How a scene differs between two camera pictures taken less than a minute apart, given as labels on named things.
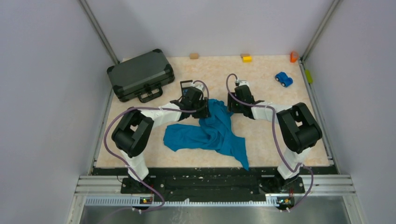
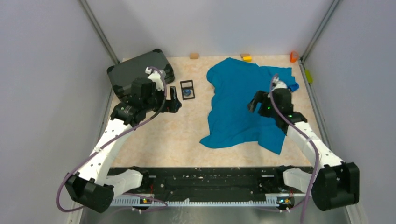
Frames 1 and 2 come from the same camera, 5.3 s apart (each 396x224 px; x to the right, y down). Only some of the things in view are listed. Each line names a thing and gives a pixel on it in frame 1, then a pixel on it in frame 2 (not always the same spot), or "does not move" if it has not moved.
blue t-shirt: [214, 132] → [236, 82]
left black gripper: [204, 113] → [174, 104]
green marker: [308, 76] does not move
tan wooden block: [194, 56] does not move
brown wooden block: [244, 54] does not move
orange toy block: [293, 56] does not move
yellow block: [247, 59] does not move
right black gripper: [231, 107] → [258, 97]
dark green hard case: [144, 75] does not move
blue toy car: [283, 78] → [294, 87]
